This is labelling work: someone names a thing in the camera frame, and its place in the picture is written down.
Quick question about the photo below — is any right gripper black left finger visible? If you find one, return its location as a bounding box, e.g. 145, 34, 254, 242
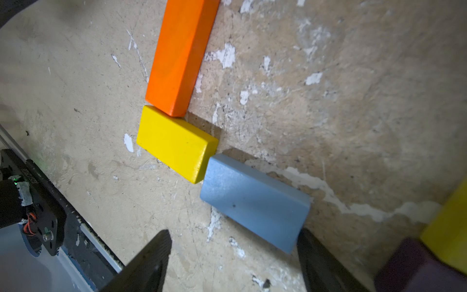
102, 229, 172, 292

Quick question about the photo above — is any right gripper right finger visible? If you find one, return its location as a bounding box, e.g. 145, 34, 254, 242
297, 228, 368, 292

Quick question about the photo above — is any light blue block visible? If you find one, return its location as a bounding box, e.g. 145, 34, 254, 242
200, 154, 311, 254

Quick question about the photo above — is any purple block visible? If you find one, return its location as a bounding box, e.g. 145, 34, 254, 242
374, 237, 467, 292

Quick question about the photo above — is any long yellow block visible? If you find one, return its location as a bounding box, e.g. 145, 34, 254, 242
420, 180, 467, 274

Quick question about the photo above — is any small yellow block top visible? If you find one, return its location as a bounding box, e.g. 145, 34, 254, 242
137, 105, 219, 184

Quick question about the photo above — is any orange block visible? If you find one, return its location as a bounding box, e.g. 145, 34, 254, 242
145, 0, 220, 118

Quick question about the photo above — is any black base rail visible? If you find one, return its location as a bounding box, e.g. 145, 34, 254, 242
1, 129, 124, 292

